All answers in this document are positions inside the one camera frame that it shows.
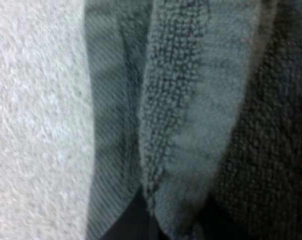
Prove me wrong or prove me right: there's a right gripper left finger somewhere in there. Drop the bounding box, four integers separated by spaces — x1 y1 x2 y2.
110 186 164 240

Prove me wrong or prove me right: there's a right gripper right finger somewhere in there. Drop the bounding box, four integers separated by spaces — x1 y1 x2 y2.
190 192 244 240

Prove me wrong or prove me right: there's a grey-green towel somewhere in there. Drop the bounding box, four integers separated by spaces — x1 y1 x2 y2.
82 0 302 240

